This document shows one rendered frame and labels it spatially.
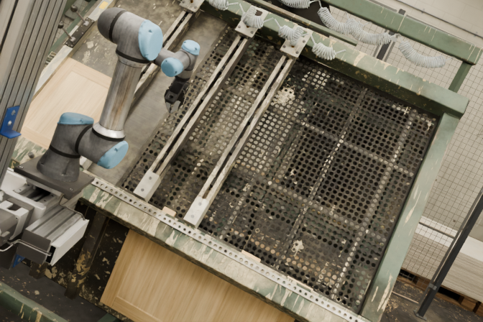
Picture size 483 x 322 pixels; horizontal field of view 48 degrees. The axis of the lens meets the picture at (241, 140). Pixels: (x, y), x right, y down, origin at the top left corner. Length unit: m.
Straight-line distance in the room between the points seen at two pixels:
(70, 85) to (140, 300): 1.13
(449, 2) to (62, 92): 5.89
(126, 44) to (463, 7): 6.42
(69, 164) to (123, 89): 0.36
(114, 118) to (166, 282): 1.11
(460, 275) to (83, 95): 4.67
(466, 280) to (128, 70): 5.15
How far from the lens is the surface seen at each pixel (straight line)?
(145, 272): 2.77
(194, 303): 2.73
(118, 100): 1.86
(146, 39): 1.77
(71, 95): 2.82
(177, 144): 2.54
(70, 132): 1.97
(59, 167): 2.01
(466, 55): 3.25
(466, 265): 6.33
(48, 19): 1.80
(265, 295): 2.34
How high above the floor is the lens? 1.79
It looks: 11 degrees down
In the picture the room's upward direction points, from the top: 24 degrees clockwise
